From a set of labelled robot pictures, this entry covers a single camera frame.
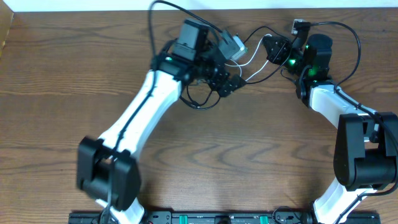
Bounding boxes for white USB cable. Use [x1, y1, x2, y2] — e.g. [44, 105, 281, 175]
[225, 33, 273, 82]

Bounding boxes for black USB cable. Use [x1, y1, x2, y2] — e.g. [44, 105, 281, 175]
[178, 82, 222, 111]
[242, 25, 295, 85]

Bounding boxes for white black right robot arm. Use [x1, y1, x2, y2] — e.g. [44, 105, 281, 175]
[262, 34, 397, 223]

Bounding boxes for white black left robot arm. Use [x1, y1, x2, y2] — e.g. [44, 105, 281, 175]
[76, 19, 246, 223]

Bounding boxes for black left camera cable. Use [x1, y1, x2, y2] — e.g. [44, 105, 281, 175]
[99, 0, 224, 224]

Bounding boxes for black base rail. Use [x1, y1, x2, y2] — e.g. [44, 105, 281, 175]
[68, 209, 381, 224]

